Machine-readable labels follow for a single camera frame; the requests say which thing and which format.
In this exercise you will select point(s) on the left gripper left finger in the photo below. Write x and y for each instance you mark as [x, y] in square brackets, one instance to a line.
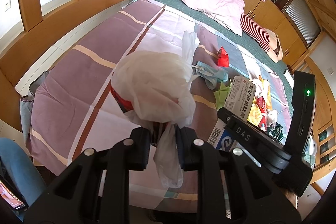
[95, 187]

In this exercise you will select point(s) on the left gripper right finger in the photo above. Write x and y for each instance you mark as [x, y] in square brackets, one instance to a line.
[231, 188]

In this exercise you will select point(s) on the orange plastic package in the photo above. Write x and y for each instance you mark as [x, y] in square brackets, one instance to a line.
[266, 93]

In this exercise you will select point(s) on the white blue medicine box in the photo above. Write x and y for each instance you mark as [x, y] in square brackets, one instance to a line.
[239, 103]

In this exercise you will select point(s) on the green paper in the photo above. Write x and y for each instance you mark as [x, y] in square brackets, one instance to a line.
[222, 94]

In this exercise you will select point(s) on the light blue face mask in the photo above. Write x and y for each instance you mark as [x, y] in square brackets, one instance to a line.
[212, 76]

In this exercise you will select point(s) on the red paper scrap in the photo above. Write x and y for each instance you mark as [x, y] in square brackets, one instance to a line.
[223, 58]

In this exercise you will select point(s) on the white plastic bag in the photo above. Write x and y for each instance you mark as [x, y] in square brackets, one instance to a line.
[158, 86]

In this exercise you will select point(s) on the dark green foil bag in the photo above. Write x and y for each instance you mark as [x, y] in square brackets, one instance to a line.
[275, 131]

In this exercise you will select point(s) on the yellow snack bag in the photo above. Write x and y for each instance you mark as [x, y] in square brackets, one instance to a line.
[255, 115]

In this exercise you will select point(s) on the white mite vacuum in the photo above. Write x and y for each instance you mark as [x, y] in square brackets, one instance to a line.
[312, 146]

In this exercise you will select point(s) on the white flat board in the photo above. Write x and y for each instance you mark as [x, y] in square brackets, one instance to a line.
[289, 78]

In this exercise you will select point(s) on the person leg blue jeans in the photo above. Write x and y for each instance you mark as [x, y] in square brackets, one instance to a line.
[27, 181]

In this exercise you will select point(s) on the striped pink grey bedsheet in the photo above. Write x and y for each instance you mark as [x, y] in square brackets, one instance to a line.
[73, 108]

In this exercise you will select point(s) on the green patterned mattress mat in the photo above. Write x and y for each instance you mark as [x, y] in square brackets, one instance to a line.
[245, 41]

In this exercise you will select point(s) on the striped plush doll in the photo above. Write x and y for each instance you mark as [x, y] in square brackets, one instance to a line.
[267, 39]

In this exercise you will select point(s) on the wooden bunk bed frame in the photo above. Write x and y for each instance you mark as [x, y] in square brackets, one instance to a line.
[34, 41]

